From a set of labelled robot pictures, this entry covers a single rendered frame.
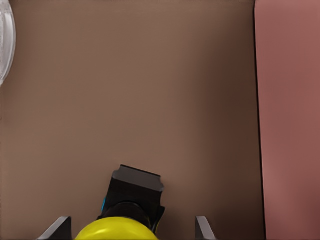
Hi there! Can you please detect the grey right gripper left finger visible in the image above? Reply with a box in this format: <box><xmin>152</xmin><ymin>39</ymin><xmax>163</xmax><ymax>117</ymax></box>
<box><xmin>37</xmin><ymin>215</ymin><xmax>73</xmax><ymax>240</ymax></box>

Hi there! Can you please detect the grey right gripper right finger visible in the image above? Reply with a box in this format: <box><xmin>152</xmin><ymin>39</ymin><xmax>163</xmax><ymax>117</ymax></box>
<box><xmin>195</xmin><ymin>215</ymin><xmax>218</xmax><ymax>240</ymax></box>

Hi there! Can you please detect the pink storage box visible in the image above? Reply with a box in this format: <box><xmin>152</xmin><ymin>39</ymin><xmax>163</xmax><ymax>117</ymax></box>
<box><xmin>254</xmin><ymin>0</ymin><xmax>320</xmax><ymax>240</ymax></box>

